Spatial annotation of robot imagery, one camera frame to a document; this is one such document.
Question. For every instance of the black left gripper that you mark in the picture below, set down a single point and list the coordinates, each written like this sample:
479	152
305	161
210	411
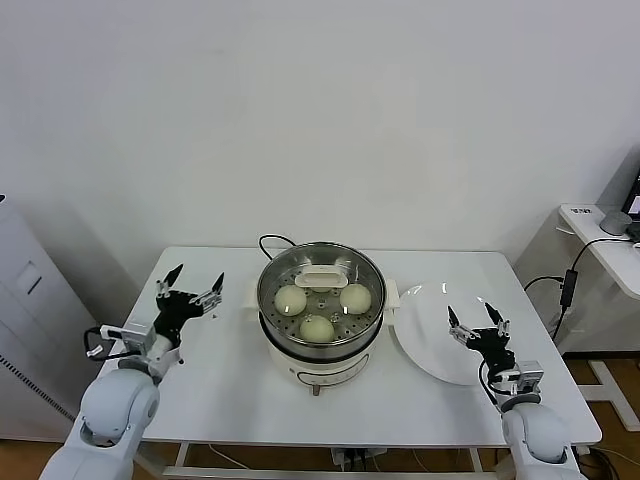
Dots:
172	312

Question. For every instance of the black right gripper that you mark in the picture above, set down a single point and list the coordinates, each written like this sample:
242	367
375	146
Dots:
495	350

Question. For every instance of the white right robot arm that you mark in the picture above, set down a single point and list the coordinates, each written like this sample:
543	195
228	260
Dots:
535	435

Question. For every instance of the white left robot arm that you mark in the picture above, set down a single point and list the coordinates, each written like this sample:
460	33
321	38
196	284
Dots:
115	405

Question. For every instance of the stainless steel steamer basket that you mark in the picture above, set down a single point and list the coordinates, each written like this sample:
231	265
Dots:
378	307

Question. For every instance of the white round plate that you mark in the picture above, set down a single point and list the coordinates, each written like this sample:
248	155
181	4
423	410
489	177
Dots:
425	330

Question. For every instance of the white side desk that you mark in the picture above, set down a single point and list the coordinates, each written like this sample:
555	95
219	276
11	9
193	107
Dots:
615	270

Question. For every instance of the white electric cooker base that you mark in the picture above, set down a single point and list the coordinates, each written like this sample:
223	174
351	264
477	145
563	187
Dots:
325	370

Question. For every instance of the small printed desk label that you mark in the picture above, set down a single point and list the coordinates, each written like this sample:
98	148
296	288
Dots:
582	211

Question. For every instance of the white floor cabinet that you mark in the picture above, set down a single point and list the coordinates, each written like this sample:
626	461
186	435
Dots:
30	310

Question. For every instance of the grey round desk object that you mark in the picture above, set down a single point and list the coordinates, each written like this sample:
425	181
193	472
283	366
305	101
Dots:
615	222

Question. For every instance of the white power strip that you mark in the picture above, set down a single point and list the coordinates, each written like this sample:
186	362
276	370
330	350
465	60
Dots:
345	457

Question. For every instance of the dark laptop screen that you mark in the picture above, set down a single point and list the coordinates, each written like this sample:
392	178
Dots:
632	197

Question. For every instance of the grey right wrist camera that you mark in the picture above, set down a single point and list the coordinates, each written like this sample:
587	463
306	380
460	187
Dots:
527	376

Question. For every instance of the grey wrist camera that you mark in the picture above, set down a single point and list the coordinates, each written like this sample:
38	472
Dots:
132	340
527	376

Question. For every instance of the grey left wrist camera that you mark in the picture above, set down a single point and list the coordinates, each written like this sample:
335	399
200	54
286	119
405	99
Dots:
132	340

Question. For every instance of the white desk base frame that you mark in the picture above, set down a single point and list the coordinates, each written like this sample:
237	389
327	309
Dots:
612	395

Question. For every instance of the white table frame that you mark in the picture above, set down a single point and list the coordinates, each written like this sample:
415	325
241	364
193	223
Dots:
280	471

